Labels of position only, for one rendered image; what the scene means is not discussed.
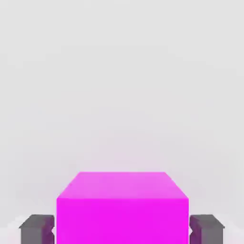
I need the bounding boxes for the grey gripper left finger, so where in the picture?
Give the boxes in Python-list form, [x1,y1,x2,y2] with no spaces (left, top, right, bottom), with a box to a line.
[7,214,55,244]

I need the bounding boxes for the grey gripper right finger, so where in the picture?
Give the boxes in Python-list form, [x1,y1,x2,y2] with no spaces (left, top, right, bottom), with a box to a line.
[189,214,237,244]

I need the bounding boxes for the small magenta cube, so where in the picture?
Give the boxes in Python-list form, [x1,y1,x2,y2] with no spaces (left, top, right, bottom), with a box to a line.
[56,171,190,244]

